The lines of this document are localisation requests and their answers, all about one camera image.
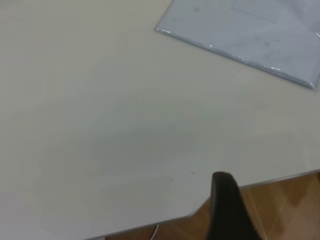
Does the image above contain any thin white cable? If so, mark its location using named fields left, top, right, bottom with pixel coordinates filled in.
left=149, top=223, right=160, bottom=240

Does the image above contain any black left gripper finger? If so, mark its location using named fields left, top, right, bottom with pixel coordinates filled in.
left=206, top=171, right=262, bottom=240

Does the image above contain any clear plastic bag red zipper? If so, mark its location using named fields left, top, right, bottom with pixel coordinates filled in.
left=153, top=0, right=320, bottom=90

